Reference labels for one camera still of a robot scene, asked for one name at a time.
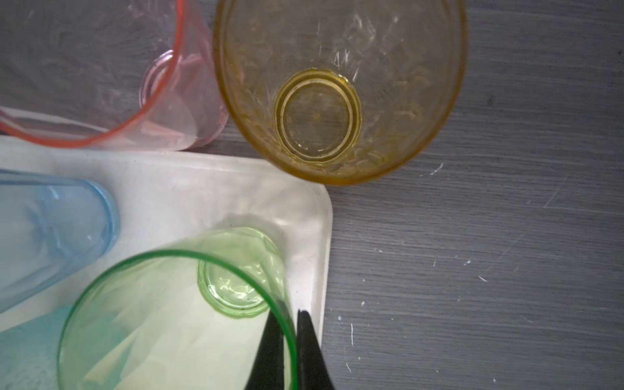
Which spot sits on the beige plastic tray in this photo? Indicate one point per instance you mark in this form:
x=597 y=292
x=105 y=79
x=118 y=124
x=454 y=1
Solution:
x=163 y=198

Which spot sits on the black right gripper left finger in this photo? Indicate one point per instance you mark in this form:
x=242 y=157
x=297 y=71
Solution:
x=268 y=369

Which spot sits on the tall blue plastic cup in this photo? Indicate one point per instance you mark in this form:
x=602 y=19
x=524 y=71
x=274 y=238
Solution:
x=51 y=227

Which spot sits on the pink plastic cup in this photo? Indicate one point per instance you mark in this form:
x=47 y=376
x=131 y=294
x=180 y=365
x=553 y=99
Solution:
x=112 y=75

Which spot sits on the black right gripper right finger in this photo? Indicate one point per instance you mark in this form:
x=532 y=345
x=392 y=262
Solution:
x=312 y=373

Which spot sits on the short yellow plastic cup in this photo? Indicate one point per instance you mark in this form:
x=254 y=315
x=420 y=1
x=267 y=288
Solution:
x=340 y=92

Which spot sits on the short green plastic cup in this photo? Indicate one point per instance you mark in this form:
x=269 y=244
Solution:
x=189 y=315

